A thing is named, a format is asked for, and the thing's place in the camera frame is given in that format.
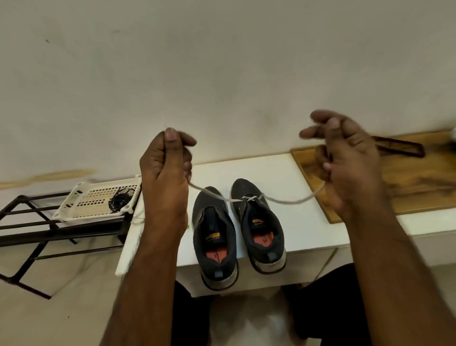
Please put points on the black shoelace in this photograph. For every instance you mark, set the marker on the black shoelace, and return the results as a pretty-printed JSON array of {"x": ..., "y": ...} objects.
[
  {"x": 127, "y": 192},
  {"x": 117, "y": 203}
]

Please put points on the grey shoelaces bundle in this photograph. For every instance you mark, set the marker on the grey shoelaces bundle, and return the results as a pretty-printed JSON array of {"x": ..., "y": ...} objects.
[{"x": 135, "y": 214}]

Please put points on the wooden board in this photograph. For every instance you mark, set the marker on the wooden board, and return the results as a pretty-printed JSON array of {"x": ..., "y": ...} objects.
[{"x": 420, "y": 178}]

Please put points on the person's right hand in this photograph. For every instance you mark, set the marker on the person's right hand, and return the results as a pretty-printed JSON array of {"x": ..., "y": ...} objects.
[{"x": 349, "y": 171}]

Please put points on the black metal rack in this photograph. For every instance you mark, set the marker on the black metal rack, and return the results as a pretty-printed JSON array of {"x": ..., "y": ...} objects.
[{"x": 50, "y": 235}]

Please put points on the person's left forearm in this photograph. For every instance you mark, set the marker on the person's left forearm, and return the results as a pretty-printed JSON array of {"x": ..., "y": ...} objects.
[{"x": 142, "y": 292}]

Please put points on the grey shoelace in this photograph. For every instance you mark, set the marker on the grey shoelace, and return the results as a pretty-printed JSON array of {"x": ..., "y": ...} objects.
[{"x": 285, "y": 200}]

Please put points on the person's left hand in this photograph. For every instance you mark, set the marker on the person's left hand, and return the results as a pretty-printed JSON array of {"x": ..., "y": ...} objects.
[{"x": 165, "y": 182}]

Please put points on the white perforated plastic tray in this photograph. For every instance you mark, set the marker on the white perforated plastic tray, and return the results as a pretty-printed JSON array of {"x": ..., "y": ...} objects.
[{"x": 89, "y": 199}]

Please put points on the dark sneaker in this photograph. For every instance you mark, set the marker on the dark sneaker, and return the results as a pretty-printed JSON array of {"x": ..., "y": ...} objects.
[
  {"x": 260, "y": 235},
  {"x": 214, "y": 246}
]

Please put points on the person's right forearm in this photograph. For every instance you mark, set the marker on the person's right forearm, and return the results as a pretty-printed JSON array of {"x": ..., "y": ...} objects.
[{"x": 399, "y": 281}]

